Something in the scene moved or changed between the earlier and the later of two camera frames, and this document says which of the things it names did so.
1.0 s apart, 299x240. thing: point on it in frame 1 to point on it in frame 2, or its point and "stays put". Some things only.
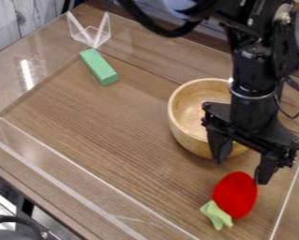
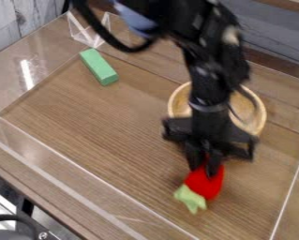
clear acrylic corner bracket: [90, 36] stays put
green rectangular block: [99, 67] stays put
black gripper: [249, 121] to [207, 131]
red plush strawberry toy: [233, 200] to [201, 189]
